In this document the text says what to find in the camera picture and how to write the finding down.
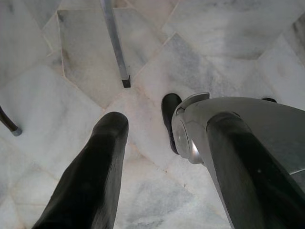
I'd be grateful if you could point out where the marble top folding table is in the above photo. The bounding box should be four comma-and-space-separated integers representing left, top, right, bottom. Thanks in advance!
0, 104, 23, 137

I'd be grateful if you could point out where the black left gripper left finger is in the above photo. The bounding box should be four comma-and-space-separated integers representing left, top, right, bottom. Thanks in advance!
32, 112, 129, 229

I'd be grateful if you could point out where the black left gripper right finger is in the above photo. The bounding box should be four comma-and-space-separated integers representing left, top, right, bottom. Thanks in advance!
206, 113, 305, 229

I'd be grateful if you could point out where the silver metal clothes rack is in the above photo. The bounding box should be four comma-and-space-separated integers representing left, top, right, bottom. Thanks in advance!
101, 0, 131, 88

